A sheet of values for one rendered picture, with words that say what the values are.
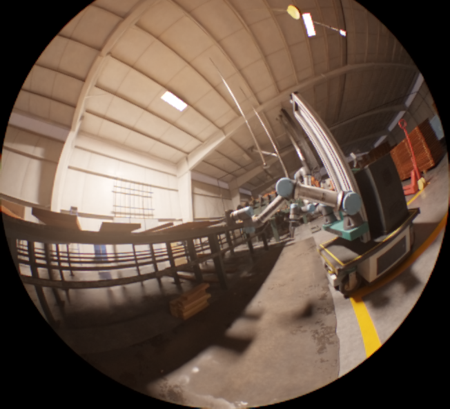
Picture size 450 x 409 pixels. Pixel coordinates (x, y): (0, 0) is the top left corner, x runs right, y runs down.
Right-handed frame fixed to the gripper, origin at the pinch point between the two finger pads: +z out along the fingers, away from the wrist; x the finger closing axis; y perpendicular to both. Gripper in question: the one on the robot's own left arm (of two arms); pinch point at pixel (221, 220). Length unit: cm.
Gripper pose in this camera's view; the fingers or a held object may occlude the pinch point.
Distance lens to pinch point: 117.5
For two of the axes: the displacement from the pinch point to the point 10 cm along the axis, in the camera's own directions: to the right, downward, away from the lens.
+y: -6.5, -1.1, -7.5
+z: -7.2, 3.9, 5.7
